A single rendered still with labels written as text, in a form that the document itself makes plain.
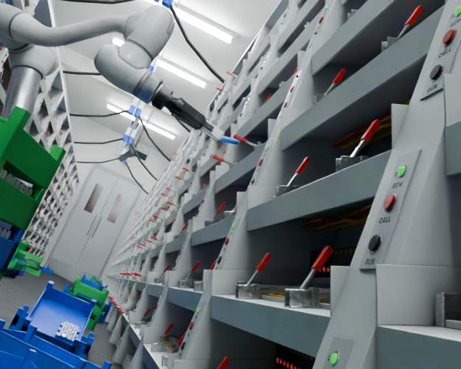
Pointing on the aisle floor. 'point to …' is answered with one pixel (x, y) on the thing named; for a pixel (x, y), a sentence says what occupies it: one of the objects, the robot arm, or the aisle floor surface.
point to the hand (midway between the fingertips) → (211, 131)
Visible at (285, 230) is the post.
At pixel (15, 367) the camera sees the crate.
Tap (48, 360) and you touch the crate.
